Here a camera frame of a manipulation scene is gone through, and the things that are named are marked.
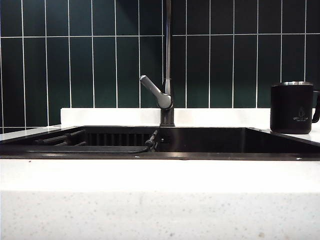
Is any dark metal kitchen faucet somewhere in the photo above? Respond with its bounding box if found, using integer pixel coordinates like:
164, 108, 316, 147
159, 0, 175, 127

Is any black slotted sink caddy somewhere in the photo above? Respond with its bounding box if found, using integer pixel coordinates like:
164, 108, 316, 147
86, 132, 152, 147

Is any grey faucet lever handle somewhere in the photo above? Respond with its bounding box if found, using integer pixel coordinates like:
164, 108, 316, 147
139, 74, 175, 110

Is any black mug with steel rim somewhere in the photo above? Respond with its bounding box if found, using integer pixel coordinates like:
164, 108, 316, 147
269, 80, 320, 135

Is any black kitchen sink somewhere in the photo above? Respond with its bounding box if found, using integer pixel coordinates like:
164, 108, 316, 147
0, 124, 320, 161

